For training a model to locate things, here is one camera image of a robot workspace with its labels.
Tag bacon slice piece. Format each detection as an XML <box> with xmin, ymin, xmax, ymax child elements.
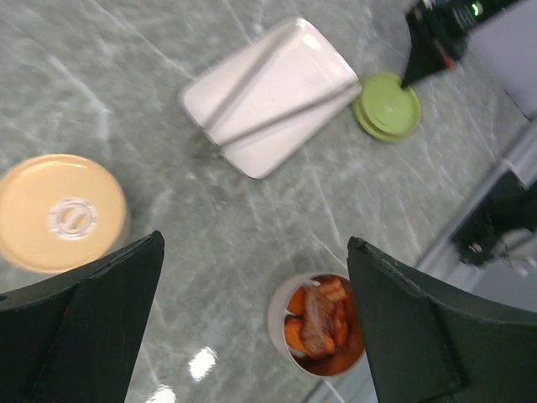
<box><xmin>318</xmin><ymin>276</ymin><xmax>347</xmax><ymax>303</ymax></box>

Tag orange chicken wing piece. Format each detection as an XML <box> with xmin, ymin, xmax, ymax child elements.
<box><xmin>287</xmin><ymin>286</ymin><xmax>305</xmax><ymax>317</ymax></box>

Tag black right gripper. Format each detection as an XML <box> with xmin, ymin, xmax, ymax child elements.
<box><xmin>401</xmin><ymin>1</ymin><xmax>482</xmax><ymax>88</ymax></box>

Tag large orange fish piece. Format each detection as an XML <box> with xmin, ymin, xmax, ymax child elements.
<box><xmin>284</xmin><ymin>317</ymin><xmax>308</xmax><ymax>355</ymax></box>

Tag white rectangular plate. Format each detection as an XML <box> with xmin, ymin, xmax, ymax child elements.
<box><xmin>180</xmin><ymin>17</ymin><xmax>362</xmax><ymax>180</ymax></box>

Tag brown meat patty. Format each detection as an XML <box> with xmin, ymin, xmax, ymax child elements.
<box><xmin>300</xmin><ymin>285</ymin><xmax>335</xmax><ymax>357</ymax></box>

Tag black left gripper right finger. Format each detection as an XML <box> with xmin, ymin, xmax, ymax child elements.
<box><xmin>347</xmin><ymin>237</ymin><xmax>536</xmax><ymax>402</ymax></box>

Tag steel bowl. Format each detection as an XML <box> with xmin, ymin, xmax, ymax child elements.
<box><xmin>267</xmin><ymin>273</ymin><xmax>365</xmax><ymax>378</ymax></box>

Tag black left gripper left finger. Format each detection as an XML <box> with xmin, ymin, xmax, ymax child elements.
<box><xmin>1</xmin><ymin>231</ymin><xmax>164</xmax><ymax>402</ymax></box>

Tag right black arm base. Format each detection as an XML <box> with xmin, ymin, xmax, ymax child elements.
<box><xmin>452</xmin><ymin>171</ymin><xmax>536</xmax><ymax>266</ymax></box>

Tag green round lid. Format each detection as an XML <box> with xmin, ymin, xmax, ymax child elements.
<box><xmin>352</xmin><ymin>73</ymin><xmax>422</xmax><ymax>142</ymax></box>

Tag metal food tongs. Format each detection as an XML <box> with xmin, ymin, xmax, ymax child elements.
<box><xmin>197</xmin><ymin>18</ymin><xmax>359</xmax><ymax>147</ymax></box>

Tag beige round lid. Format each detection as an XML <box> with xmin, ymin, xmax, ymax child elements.
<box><xmin>1</xmin><ymin>154</ymin><xmax>130</xmax><ymax>274</ymax></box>

